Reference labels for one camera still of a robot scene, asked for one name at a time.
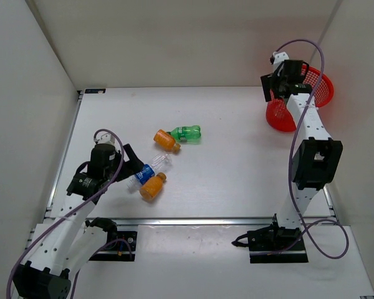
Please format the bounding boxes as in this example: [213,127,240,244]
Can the red mesh plastic bin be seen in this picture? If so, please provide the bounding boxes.
[266,65,334,133]

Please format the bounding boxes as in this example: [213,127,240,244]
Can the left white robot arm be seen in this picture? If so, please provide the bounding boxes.
[7,141,143,298]

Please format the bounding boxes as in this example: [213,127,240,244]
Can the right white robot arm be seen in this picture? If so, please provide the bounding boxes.
[261,53,343,250]

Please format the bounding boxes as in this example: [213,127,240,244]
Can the blue label clear bottle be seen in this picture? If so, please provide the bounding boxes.
[127,154,172,194]

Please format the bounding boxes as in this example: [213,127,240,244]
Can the lower orange juice bottle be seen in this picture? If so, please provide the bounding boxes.
[140,172,166,201]

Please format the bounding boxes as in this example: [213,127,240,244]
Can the orange juice bottle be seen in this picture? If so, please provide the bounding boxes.
[153,130,181,153]
[140,172,166,201]

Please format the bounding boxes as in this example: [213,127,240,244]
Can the upper orange juice bottle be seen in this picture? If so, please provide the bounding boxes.
[153,130,181,153]

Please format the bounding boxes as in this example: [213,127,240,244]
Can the green plastic bottle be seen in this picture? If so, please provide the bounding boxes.
[168,125,201,145]

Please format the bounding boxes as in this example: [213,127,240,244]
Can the left dark corner label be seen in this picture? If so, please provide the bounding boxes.
[84,88,106,94]

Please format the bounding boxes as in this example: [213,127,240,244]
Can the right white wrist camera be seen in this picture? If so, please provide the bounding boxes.
[269,52,289,74]

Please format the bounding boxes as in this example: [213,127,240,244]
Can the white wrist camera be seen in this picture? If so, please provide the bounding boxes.
[269,52,289,74]
[93,133,115,151]

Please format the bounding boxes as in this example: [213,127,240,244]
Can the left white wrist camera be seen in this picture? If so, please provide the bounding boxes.
[93,133,115,151]

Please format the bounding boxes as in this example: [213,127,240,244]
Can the aluminium front table rail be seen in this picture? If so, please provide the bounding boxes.
[43,217,334,227]

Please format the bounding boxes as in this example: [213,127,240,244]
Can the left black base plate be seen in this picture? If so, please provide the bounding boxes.
[89,226,138,262]

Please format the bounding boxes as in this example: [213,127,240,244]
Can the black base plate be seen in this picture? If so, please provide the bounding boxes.
[231,225,309,263]
[89,226,138,262]

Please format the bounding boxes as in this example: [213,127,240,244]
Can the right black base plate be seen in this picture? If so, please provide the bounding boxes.
[231,225,309,263]

